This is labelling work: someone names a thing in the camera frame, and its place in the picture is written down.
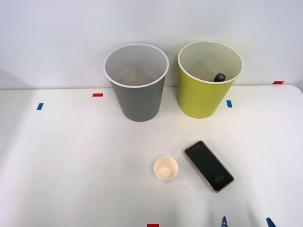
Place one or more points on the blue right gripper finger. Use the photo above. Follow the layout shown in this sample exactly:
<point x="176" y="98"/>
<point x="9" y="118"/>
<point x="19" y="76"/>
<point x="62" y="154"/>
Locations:
<point x="270" y="223"/>
<point x="224" y="222"/>

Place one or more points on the yellow label plastic bottle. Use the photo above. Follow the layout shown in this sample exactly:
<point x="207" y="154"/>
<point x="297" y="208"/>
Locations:
<point x="219" y="77"/>

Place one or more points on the black smartphone in clear case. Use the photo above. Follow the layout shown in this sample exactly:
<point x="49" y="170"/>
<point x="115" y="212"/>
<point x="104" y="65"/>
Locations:
<point x="208" y="165"/>

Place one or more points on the white paper cup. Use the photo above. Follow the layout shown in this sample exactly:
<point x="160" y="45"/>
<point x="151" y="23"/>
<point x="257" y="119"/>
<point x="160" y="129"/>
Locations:
<point x="165" y="169"/>

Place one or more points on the yellow-green plastic waste bin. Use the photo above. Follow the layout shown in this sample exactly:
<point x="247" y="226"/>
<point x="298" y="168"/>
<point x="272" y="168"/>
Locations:
<point x="201" y="99"/>

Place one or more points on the grey plastic waste bin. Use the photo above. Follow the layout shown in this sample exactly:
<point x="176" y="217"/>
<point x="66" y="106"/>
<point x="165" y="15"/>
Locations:
<point x="139" y="104"/>

